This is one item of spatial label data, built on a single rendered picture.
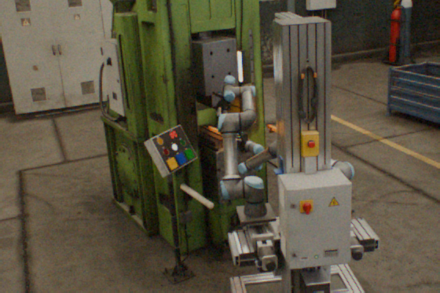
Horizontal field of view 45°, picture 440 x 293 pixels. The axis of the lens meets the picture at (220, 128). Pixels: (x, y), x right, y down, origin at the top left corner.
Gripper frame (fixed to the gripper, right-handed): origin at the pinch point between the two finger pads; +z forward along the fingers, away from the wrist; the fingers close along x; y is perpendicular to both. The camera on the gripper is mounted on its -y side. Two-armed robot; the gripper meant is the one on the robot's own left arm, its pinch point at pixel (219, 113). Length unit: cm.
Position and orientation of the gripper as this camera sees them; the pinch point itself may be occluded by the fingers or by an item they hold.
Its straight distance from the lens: 394.1
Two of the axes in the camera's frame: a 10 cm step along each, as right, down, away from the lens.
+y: 5.0, 6.4, -5.8
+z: -1.9, 7.3, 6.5
